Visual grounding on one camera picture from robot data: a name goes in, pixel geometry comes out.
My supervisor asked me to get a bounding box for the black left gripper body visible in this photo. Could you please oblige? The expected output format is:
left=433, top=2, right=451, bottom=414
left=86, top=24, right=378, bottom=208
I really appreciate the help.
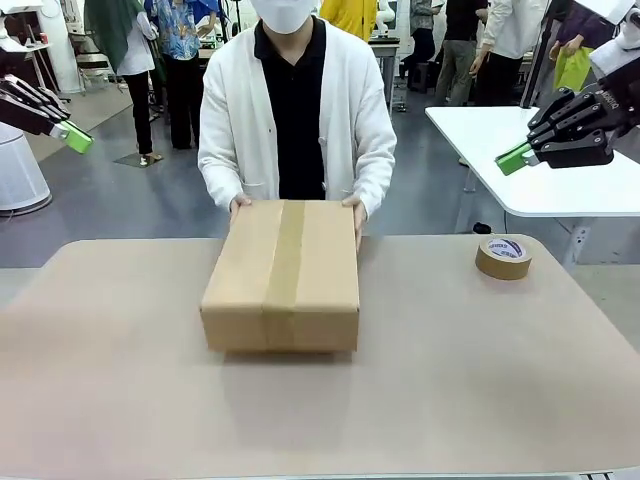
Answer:
left=0, top=48, right=31, bottom=95

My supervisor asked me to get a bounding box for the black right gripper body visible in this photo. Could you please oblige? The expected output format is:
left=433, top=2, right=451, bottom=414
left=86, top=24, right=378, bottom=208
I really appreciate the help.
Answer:
left=592, top=64, right=640, bottom=147

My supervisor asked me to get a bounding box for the brown packing tape roll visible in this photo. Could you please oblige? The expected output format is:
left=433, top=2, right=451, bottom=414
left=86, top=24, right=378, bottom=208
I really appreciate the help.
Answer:
left=474, top=234, right=533, bottom=282

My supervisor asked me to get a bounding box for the brown cardboard shipping box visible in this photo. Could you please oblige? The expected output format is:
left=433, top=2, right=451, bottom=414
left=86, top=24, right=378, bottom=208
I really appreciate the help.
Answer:
left=199, top=198, right=362, bottom=356

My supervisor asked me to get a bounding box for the person's left forearm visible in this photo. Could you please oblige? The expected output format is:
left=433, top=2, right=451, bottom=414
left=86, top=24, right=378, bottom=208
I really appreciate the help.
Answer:
left=349, top=144, right=399, bottom=225

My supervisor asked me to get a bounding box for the person's right forearm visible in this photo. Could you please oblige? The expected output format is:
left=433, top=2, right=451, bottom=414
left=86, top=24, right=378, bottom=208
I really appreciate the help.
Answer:
left=197, top=149, right=247, bottom=211

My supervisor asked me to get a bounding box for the person's right hand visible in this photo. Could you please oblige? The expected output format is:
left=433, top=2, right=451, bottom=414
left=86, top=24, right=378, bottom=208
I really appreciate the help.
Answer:
left=229, top=193, right=253, bottom=226

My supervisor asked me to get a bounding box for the person's left hand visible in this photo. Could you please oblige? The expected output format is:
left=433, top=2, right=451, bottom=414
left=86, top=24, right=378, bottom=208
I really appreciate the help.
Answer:
left=341, top=195, right=367, bottom=251

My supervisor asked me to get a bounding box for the yellow-green plastic bag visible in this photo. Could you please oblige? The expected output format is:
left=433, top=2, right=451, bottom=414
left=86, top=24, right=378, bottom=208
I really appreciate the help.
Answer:
left=553, top=47, right=597, bottom=94

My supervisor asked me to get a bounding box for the person in white long-sleeve top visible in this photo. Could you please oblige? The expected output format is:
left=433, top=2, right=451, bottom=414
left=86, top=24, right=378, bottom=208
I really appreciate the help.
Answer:
left=474, top=0, right=545, bottom=108

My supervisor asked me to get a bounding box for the person in purple top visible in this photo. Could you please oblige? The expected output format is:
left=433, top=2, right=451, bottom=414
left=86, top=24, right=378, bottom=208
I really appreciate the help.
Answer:
left=548, top=0, right=632, bottom=61

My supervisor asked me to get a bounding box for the white rounded side table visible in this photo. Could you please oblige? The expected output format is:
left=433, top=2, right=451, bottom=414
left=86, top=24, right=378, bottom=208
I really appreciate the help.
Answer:
left=424, top=105, right=640, bottom=236

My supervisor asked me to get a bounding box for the person with green shawl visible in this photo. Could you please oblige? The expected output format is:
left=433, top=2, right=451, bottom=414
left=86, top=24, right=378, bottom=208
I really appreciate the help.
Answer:
left=83, top=0, right=157, bottom=162

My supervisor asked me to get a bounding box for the grey floor plate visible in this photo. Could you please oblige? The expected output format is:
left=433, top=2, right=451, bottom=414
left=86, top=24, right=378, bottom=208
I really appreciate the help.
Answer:
left=113, top=152, right=165, bottom=167

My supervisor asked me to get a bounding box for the person in olive trousers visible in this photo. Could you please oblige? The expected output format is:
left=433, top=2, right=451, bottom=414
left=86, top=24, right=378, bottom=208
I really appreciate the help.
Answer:
left=434, top=0, right=489, bottom=108

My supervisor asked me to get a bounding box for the person in blue floral shirt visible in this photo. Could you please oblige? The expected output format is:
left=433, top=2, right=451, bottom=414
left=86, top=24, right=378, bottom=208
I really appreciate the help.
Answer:
left=144, top=0, right=220, bottom=151

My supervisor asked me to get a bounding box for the person in dark trousers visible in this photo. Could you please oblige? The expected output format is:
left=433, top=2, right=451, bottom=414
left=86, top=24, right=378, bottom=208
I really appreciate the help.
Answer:
left=401, top=0, right=437, bottom=95

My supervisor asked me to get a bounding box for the grey background desk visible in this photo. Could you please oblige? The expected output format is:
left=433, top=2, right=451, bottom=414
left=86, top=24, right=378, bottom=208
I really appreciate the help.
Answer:
left=368, top=38, right=402, bottom=115

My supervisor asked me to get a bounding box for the small white background robot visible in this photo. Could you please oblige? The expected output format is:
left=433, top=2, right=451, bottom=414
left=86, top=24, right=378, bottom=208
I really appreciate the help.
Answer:
left=373, top=0, right=397, bottom=40

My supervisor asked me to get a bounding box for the person in yellow top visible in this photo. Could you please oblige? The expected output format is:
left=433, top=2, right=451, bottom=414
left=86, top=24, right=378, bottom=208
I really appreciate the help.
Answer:
left=319, top=0, right=379, bottom=44

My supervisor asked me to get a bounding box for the person in white cardigan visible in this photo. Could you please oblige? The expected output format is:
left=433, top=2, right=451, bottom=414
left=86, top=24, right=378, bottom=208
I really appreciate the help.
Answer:
left=197, top=0, right=399, bottom=226

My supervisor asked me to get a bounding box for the white face mask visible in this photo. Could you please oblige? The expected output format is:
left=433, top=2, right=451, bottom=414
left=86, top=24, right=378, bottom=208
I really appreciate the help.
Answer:
left=249, top=0, right=312, bottom=35

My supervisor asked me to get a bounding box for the black metal post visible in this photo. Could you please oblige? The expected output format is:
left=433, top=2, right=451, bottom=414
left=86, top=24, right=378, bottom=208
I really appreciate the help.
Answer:
left=519, top=0, right=557, bottom=109

